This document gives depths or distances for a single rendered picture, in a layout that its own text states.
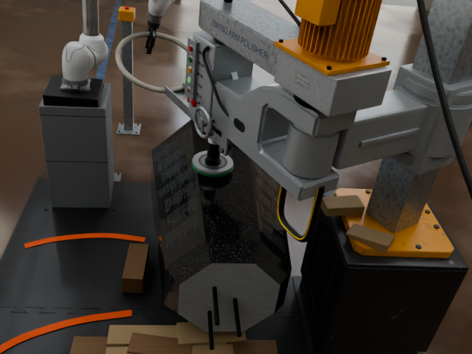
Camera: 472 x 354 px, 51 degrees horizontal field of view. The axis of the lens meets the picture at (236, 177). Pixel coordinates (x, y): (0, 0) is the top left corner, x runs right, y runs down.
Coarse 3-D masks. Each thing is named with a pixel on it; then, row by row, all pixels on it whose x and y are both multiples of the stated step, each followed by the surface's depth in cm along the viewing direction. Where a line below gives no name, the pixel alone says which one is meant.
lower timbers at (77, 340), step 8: (80, 336) 253; (88, 336) 253; (96, 336) 254; (104, 336) 254; (72, 344) 248; (80, 344) 249; (88, 344) 249; (96, 344) 250; (104, 344) 250; (232, 344) 258; (240, 344) 259; (248, 344) 259; (256, 344) 260; (264, 344) 261; (272, 344) 261; (72, 352) 245; (80, 352) 245; (88, 352) 246; (96, 352) 246; (104, 352) 247; (240, 352) 255; (248, 352) 256; (256, 352) 256; (264, 352) 257; (272, 352) 257
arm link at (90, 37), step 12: (84, 0) 306; (96, 0) 308; (84, 12) 310; (96, 12) 312; (84, 24) 314; (96, 24) 315; (84, 36) 317; (96, 36) 319; (96, 48) 319; (96, 60) 321
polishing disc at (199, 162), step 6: (198, 156) 261; (204, 156) 262; (222, 156) 264; (228, 156) 264; (192, 162) 256; (198, 162) 256; (204, 162) 257; (222, 162) 259; (228, 162) 259; (198, 168) 252; (204, 168) 253; (210, 168) 253; (216, 168) 254; (222, 168) 254; (228, 168) 255; (216, 174) 251
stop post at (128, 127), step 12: (120, 12) 386; (132, 12) 387; (132, 24) 399; (132, 48) 409; (132, 60) 413; (132, 72) 418; (132, 84) 423; (132, 96) 429; (132, 108) 435; (132, 120) 442; (120, 132) 443; (132, 132) 446
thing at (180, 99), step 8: (168, 88) 270; (184, 88) 278; (168, 96) 272; (176, 96) 263; (184, 96) 274; (176, 104) 265; (184, 104) 258; (192, 120) 254; (216, 136) 237; (232, 152) 230
